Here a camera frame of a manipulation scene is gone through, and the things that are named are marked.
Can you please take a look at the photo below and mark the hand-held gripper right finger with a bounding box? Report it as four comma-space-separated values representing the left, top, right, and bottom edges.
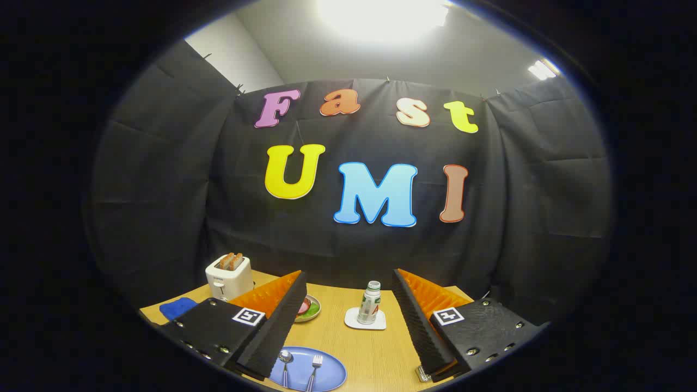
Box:
392, 268, 548, 383

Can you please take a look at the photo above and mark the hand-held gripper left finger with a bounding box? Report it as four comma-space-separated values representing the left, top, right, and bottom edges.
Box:
158, 270, 308, 381

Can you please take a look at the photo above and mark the spoon with blue checked handle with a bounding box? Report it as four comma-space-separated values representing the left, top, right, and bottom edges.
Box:
278, 350, 295, 388

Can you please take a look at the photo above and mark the fork with blue checked handle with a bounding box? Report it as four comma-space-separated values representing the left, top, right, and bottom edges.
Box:
305, 355, 324, 392

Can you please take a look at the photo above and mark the white square coaster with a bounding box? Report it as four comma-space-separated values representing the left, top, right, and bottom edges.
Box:
345, 308, 387, 331

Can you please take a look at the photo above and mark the beige food plate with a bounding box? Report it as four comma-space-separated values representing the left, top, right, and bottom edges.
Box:
295, 295, 321, 323

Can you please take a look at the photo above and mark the white drink bottle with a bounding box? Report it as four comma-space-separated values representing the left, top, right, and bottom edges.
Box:
357, 281, 381, 326

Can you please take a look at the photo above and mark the white toaster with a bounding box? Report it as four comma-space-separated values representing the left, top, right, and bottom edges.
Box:
205, 255, 255, 301

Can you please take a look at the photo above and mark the blue plate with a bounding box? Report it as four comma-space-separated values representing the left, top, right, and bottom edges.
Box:
270, 347, 347, 392

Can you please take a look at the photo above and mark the folded blue towel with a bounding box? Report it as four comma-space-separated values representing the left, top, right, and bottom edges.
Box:
160, 297, 198, 321

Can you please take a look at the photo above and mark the small ceiling light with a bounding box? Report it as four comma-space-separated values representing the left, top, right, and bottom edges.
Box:
527, 59, 561, 81

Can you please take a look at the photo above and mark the large ceiling light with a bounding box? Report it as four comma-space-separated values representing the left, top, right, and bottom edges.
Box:
316, 0, 450, 44

